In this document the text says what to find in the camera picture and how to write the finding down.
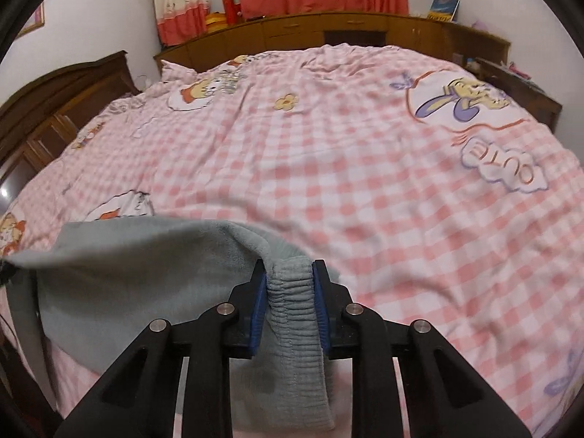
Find pink checked printed blanket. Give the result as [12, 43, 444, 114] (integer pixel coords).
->
[0, 43, 584, 438]

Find framed wall picture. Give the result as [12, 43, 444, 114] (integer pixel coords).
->
[16, 2, 46, 37]

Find grey pants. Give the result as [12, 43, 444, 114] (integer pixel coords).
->
[0, 216, 341, 432]

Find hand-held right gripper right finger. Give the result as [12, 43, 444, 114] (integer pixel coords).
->
[311, 259, 532, 438]

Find yellow and red cloth bundle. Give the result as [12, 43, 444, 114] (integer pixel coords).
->
[203, 11, 229, 32]

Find blue book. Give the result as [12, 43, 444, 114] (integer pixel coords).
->
[427, 0, 461, 23]

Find dark wooden bedside table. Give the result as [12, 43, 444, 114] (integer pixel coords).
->
[474, 57, 563, 133]

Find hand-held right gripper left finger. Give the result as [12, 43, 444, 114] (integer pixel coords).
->
[54, 259, 274, 438]

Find wooden headboard shelf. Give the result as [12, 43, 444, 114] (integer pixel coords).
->
[154, 11, 512, 74]

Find dark wooden headboard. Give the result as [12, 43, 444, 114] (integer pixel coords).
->
[0, 50, 142, 201]

